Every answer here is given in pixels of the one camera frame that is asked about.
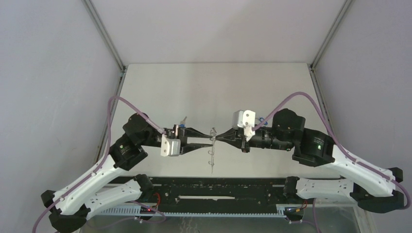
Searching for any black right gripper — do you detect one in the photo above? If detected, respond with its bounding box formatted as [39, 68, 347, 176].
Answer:
[216, 127, 292, 153]

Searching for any blue key tag with key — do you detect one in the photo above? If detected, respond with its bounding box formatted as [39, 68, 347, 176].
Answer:
[257, 117, 268, 126]

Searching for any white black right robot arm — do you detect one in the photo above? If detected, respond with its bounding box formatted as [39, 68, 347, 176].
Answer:
[216, 109, 405, 214]

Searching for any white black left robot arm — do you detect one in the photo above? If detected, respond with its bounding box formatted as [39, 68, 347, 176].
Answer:
[41, 114, 211, 233]

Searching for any silver key with blue head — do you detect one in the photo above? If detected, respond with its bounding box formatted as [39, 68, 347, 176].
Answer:
[179, 116, 187, 127]

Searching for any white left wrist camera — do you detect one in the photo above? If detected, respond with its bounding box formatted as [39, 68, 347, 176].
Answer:
[160, 134, 181, 157]

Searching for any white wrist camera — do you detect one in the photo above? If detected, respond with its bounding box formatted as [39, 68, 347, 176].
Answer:
[232, 110, 256, 142]
[160, 134, 181, 157]

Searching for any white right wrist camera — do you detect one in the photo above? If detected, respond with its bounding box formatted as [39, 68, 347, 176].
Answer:
[232, 110, 256, 142]

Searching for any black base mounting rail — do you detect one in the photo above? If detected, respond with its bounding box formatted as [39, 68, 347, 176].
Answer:
[109, 176, 316, 216]

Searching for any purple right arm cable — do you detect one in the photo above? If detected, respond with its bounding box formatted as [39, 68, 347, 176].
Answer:
[252, 92, 412, 210]

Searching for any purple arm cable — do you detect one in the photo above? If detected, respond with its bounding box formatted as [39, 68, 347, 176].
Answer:
[32, 96, 166, 233]
[252, 92, 412, 210]

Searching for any aluminium frame rail left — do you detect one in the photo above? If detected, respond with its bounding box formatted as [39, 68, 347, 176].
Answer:
[81, 0, 128, 162]

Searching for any aluminium frame rail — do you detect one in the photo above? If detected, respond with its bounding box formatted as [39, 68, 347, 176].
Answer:
[81, 0, 128, 162]
[308, 0, 355, 132]

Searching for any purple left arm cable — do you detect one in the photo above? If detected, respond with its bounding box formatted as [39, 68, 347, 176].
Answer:
[32, 96, 166, 233]

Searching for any aluminium frame rail right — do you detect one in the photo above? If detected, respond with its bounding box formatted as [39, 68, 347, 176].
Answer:
[308, 0, 355, 132]

